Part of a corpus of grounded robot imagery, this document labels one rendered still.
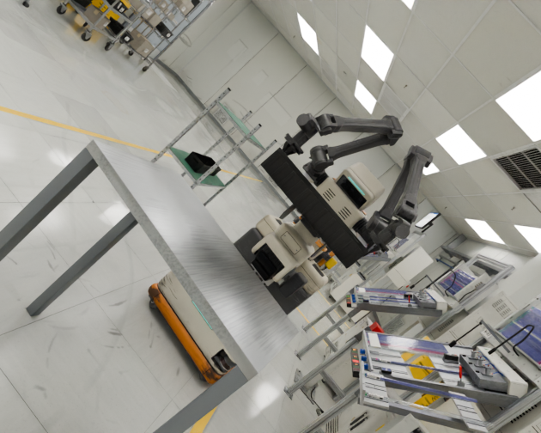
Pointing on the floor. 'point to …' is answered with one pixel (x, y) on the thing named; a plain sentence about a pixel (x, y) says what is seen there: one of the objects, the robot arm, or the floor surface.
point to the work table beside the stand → (252, 292)
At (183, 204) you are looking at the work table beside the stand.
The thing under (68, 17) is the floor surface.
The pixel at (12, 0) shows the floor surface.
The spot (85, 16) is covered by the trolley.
